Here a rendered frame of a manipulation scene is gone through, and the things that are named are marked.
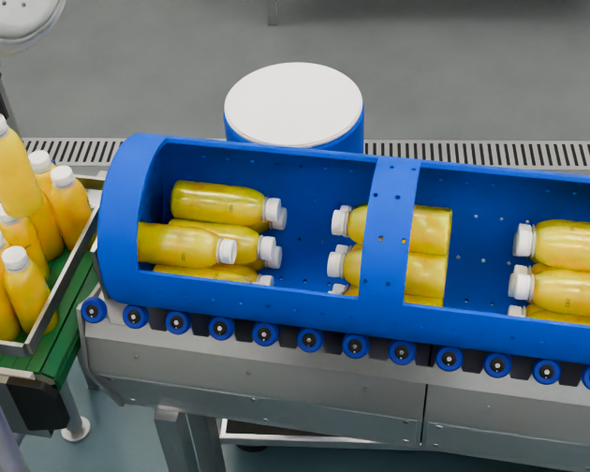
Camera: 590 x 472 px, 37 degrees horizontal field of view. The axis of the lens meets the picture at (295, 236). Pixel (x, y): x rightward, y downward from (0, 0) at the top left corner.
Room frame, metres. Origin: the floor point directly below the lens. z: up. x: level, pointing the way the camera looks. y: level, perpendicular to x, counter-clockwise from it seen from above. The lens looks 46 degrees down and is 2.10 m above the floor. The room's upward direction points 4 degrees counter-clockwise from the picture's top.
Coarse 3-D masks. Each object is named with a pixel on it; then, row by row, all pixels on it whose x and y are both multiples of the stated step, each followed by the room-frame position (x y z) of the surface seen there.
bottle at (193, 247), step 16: (144, 224) 1.00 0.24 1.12; (160, 224) 1.00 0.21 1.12; (144, 240) 0.97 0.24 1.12; (160, 240) 0.97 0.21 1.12; (176, 240) 0.96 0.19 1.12; (192, 240) 0.96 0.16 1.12; (208, 240) 0.96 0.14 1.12; (144, 256) 0.96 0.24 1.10; (160, 256) 0.95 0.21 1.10; (176, 256) 0.95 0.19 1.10; (192, 256) 0.94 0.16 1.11; (208, 256) 0.94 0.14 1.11
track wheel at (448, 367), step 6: (438, 348) 0.83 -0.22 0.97; (444, 348) 0.83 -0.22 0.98; (450, 348) 0.83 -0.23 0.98; (456, 348) 0.83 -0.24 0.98; (438, 354) 0.82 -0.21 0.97; (444, 354) 0.82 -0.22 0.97; (450, 354) 0.82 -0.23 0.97; (456, 354) 0.82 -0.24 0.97; (462, 354) 0.82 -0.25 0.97; (438, 360) 0.82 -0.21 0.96; (444, 360) 0.82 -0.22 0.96; (450, 360) 0.81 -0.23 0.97; (456, 360) 0.81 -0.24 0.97; (462, 360) 0.81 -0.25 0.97; (438, 366) 0.81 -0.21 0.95; (444, 366) 0.81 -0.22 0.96; (450, 366) 0.81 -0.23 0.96; (456, 366) 0.81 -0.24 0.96
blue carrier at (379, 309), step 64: (128, 192) 0.98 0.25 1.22; (320, 192) 1.11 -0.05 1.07; (384, 192) 0.93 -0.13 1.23; (448, 192) 1.06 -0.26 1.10; (512, 192) 1.03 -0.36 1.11; (576, 192) 1.01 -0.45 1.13; (128, 256) 0.91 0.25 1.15; (320, 256) 1.05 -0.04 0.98; (384, 256) 0.84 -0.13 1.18; (512, 256) 1.00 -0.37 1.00; (256, 320) 0.88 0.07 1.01; (320, 320) 0.84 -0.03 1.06; (384, 320) 0.81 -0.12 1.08; (448, 320) 0.79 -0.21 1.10; (512, 320) 0.77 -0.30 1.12
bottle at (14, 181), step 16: (0, 144) 1.04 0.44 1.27; (16, 144) 1.06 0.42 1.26; (0, 160) 1.03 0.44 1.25; (16, 160) 1.04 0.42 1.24; (0, 176) 1.03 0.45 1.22; (16, 176) 1.04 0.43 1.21; (32, 176) 1.06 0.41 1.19; (0, 192) 1.04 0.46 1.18; (16, 192) 1.03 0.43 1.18; (32, 192) 1.05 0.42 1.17; (16, 208) 1.03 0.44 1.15; (32, 208) 1.04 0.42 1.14
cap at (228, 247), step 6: (228, 240) 0.97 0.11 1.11; (234, 240) 0.97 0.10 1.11; (222, 246) 0.95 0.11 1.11; (228, 246) 0.95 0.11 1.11; (234, 246) 0.96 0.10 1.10; (222, 252) 0.95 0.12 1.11; (228, 252) 0.94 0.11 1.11; (234, 252) 0.96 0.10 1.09; (222, 258) 0.94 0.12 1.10; (228, 258) 0.94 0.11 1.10; (234, 258) 0.95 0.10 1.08
